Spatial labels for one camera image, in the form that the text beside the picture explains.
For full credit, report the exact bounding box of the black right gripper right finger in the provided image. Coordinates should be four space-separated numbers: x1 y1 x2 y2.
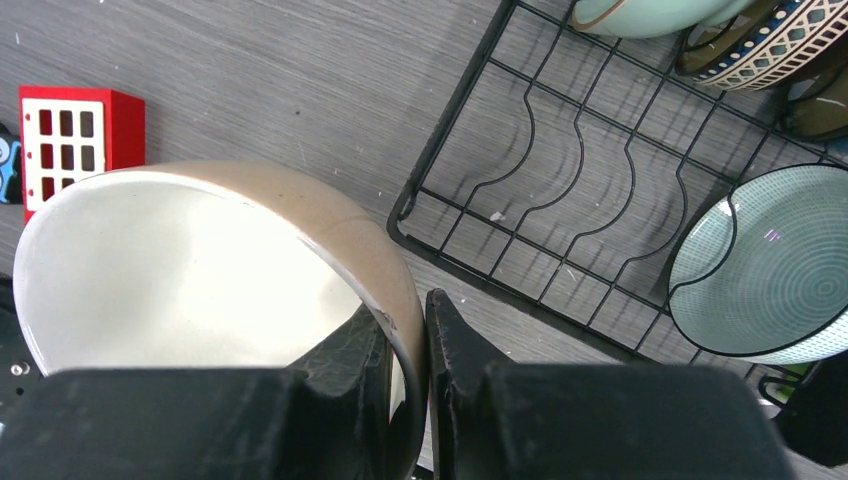
425 289 794 479

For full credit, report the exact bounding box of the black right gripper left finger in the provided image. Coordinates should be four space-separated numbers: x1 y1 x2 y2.
1 307 398 479

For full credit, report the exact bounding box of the beige bowl with flower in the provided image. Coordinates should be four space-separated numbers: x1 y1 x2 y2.
13 160 428 479

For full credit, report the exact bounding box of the green owl puzzle piece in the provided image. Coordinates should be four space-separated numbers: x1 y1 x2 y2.
757 363 814 409

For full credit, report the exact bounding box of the pale green striped bowl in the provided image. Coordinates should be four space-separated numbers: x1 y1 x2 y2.
668 164 847 365

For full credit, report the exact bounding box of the red white toy block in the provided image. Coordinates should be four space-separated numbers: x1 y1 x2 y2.
18 85 146 221

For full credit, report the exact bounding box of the blue owl puzzle piece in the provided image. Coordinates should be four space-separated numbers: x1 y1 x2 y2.
1 124 23 205

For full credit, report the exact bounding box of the light green bowl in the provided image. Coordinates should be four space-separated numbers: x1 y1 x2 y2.
569 0 752 39

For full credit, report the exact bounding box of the dark blue glazed bowl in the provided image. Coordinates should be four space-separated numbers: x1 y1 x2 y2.
780 67 847 143

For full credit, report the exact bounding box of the black patterned rim bowl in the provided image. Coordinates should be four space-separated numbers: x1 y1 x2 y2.
675 0 847 91

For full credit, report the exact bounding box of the black wire dish rack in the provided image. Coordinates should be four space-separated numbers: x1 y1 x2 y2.
387 1 847 372

